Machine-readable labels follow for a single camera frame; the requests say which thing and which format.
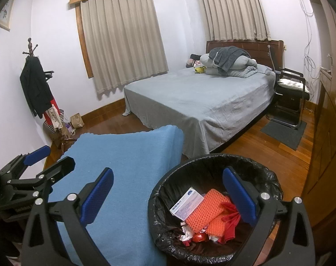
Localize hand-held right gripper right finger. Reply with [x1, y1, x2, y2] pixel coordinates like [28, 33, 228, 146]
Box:
[223, 166, 315, 266]

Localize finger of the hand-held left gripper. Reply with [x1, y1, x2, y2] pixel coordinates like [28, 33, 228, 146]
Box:
[7, 156, 76, 197]
[0, 145, 51, 185]

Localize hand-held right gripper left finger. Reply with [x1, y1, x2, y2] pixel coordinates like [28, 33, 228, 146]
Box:
[20, 168, 114, 266]

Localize red plastic bag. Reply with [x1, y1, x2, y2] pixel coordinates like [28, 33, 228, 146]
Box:
[219, 201, 242, 240]

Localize orange bubble wrap sheet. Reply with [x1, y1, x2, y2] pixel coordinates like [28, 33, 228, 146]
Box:
[185, 189, 232, 236]

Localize white cardboard box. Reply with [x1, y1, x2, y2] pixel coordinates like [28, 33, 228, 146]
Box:
[169, 188, 205, 222]

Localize red white wrapper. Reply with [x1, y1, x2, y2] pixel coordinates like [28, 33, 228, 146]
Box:
[191, 231, 209, 243]

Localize white tissue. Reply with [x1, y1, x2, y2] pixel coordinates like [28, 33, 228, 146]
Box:
[180, 225, 195, 240]

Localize waste bin with black liner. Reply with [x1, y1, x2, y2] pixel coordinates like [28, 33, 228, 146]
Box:
[148, 153, 283, 265]

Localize checkered bag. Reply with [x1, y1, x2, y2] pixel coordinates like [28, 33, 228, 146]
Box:
[43, 109, 66, 142]

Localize small white purple bag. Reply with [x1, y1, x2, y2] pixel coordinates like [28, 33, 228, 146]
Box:
[63, 123, 76, 137]

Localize red garment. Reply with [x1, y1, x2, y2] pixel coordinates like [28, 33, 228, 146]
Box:
[43, 97, 58, 128]

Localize beige cloth bag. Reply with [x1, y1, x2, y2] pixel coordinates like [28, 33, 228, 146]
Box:
[47, 104, 60, 129]

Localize brown paper bag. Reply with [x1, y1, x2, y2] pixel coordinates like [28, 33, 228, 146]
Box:
[70, 113, 84, 129]

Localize blue blanket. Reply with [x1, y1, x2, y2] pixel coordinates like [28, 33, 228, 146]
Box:
[46, 125, 184, 266]

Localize black jacket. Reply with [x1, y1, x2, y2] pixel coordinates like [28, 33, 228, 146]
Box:
[20, 56, 54, 118]

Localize grey floor mat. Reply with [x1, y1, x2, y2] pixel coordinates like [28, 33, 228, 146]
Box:
[260, 119, 307, 151]

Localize bed with grey sheet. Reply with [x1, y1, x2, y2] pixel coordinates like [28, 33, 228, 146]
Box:
[123, 64, 276, 158]

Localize wooden coat rack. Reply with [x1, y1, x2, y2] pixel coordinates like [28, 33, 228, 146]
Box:
[22, 37, 76, 154]

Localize wooden wardrobe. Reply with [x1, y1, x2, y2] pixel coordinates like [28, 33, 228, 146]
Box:
[301, 0, 336, 228]

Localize black metal chair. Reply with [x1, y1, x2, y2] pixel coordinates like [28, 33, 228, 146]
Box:
[266, 67, 310, 130]

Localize folded grey duvet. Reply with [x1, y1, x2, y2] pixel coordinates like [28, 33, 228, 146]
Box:
[200, 53, 271, 77]

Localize dark grey garment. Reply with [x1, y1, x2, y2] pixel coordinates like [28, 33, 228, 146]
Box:
[209, 46, 249, 71]

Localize wide beige curtain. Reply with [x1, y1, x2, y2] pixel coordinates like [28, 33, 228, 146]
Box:
[81, 0, 169, 95]

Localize dark wooden headboard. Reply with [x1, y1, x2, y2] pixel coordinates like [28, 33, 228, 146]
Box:
[206, 39, 284, 68]

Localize narrow beige curtain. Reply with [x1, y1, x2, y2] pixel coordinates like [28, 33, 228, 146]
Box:
[197, 0, 272, 41]

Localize wooden window frame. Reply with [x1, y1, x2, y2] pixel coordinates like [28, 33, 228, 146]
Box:
[76, 6, 94, 79]

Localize framed wall poster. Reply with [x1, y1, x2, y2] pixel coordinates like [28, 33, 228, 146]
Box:
[0, 0, 17, 32]

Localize white wall cables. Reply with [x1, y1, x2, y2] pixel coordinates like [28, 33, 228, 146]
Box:
[291, 0, 316, 100]

